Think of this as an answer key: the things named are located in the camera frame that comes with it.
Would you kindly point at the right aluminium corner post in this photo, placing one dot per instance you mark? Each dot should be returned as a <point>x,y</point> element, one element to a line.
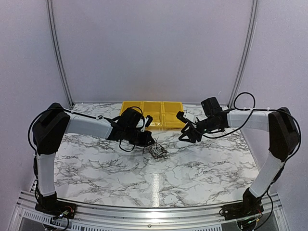
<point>246,51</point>

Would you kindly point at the aluminium corner post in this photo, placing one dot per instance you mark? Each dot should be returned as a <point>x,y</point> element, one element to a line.
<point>57,52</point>
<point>246,51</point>

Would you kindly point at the left aluminium corner post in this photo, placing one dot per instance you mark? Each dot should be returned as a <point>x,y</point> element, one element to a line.
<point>57,52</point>

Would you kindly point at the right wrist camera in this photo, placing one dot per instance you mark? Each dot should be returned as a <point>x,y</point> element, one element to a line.
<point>185,117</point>

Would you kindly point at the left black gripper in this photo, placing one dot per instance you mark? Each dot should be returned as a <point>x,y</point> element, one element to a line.
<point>147,135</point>

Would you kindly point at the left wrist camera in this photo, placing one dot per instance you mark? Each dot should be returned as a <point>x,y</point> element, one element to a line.
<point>144,122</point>

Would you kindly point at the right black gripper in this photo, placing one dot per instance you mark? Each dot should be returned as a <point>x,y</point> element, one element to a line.
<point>192,137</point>

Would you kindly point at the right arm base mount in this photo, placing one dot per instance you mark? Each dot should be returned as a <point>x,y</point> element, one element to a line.
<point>237,210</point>

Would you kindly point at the aluminium front frame rail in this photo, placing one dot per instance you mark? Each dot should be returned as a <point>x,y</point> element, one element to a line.
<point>88,217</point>

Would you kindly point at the right yellow bin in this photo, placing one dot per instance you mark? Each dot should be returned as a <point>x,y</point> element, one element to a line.
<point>170,110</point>

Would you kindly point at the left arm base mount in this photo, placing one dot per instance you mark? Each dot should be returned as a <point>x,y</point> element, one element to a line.
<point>59,208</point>

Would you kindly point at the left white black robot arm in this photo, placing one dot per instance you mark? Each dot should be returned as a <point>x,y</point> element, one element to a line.
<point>47,130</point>

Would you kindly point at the middle yellow bin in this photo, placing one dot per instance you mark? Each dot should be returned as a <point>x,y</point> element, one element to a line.
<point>155,110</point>

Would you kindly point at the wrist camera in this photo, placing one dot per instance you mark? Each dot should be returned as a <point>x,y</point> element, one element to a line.
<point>185,117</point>
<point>144,122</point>

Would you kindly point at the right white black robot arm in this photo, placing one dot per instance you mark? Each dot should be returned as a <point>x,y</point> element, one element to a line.
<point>281,128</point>

